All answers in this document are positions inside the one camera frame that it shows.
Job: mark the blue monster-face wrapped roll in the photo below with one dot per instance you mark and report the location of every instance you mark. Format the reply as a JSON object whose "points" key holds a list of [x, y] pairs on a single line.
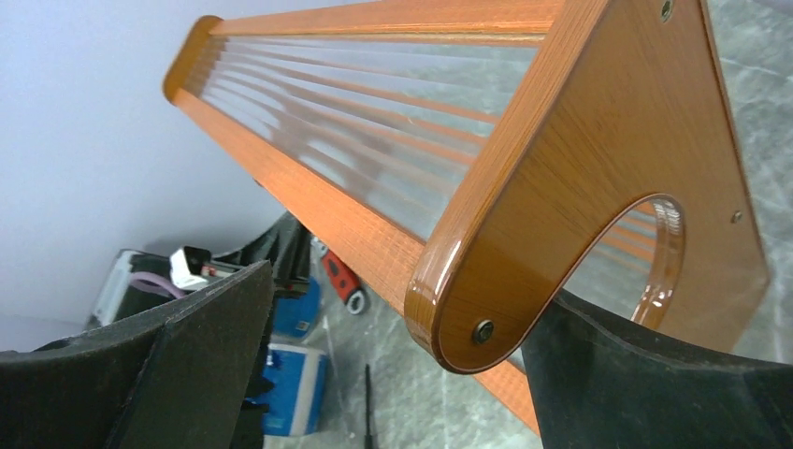
{"points": [[294, 401]]}

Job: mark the black orange screwdriver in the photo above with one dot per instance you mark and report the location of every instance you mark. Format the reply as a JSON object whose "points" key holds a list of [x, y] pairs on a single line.
{"points": [[369, 438]]}

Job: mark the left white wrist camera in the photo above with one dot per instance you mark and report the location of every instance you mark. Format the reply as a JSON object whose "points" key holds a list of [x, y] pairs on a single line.
{"points": [[192, 268]]}

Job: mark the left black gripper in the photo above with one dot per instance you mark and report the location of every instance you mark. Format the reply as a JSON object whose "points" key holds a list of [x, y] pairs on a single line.
{"points": [[286, 246]]}

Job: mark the blue wrapped roll upright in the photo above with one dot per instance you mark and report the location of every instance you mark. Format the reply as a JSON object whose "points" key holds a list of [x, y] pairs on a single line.
{"points": [[296, 312]]}

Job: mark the red adjustable wrench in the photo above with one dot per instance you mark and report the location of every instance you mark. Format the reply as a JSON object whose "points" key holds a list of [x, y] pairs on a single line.
{"points": [[344, 281]]}

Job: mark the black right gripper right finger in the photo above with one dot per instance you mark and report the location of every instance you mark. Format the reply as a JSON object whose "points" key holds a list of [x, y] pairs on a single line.
{"points": [[598, 380]]}

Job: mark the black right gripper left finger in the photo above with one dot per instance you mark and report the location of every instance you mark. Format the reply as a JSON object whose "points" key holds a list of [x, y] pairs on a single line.
{"points": [[173, 376]]}

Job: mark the orange wooden shelf rack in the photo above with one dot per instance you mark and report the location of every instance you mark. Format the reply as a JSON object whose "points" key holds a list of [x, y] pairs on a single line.
{"points": [[470, 160]]}

